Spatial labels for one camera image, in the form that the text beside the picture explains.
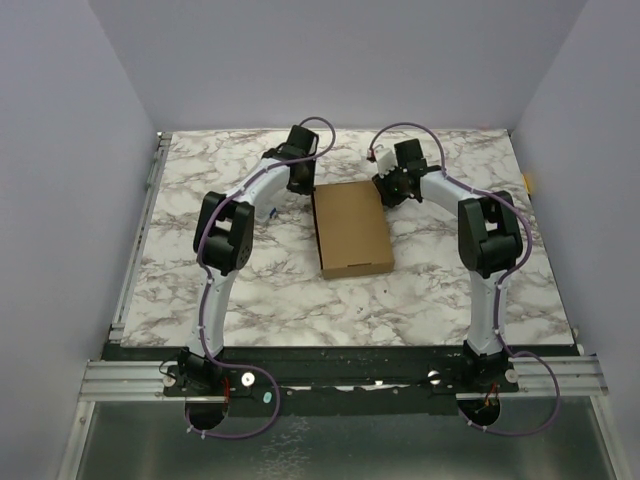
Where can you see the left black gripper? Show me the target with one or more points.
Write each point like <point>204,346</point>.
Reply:
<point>308,187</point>

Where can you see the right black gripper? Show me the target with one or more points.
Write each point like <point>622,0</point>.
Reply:
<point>392,188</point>

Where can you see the brown cardboard box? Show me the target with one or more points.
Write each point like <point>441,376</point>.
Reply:
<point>352,233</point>

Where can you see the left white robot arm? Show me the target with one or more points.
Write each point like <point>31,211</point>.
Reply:
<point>223,240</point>

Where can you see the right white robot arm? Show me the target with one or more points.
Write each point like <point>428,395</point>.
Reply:
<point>489,240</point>

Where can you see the clear plastic screw organizer box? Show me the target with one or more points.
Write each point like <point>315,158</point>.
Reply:
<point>265,212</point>

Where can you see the yellow tape piece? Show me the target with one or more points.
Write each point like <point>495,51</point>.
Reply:
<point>528,183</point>

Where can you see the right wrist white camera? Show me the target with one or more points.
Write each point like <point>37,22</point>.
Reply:
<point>384,159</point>

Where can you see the black metal base rail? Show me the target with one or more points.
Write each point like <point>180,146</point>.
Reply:
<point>243,372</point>

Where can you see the aluminium side rail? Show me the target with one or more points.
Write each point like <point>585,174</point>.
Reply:
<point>151,189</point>

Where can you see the aluminium front extrusion rail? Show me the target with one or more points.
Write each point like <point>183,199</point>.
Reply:
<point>147,381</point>

